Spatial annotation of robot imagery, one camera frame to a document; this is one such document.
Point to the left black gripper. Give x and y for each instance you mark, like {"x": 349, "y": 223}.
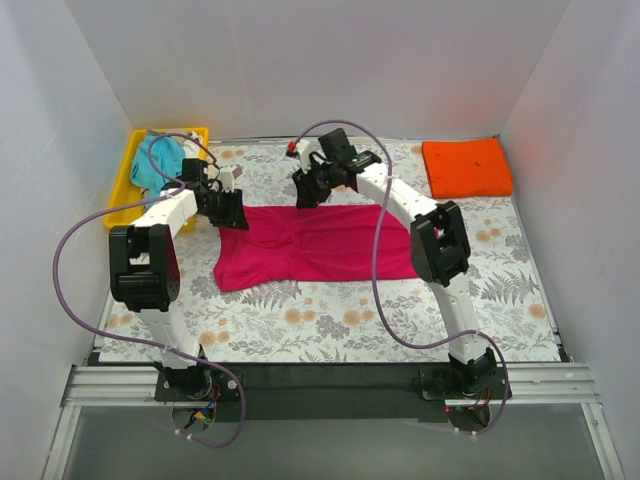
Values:
{"x": 231, "y": 210}

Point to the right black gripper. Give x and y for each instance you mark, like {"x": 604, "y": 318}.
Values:
{"x": 307, "y": 186}

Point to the magenta t shirt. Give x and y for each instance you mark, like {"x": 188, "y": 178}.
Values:
{"x": 326, "y": 244}

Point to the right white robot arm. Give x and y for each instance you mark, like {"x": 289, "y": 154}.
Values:
{"x": 439, "y": 249}

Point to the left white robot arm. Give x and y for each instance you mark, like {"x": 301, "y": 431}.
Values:
{"x": 144, "y": 270}

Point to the white t shirt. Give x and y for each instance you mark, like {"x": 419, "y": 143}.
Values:
{"x": 191, "y": 145}

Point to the light blue t shirt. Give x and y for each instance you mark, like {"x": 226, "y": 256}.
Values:
{"x": 167, "y": 155}

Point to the yellow plastic tray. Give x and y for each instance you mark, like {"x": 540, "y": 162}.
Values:
{"x": 125, "y": 192}

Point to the beige t shirt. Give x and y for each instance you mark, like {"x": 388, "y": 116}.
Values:
{"x": 160, "y": 132}

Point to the folded orange t shirt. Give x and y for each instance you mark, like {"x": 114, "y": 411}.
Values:
{"x": 464, "y": 169}

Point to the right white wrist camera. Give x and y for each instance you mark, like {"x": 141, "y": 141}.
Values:
{"x": 300, "y": 151}

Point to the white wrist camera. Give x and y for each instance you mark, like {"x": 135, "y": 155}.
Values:
{"x": 227, "y": 177}
{"x": 300, "y": 151}

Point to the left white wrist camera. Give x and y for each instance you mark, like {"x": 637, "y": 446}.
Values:
{"x": 227, "y": 177}

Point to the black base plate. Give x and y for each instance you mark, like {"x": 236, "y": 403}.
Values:
{"x": 330, "y": 391}

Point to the aluminium rail frame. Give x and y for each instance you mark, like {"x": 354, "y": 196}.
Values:
{"x": 531, "y": 383}

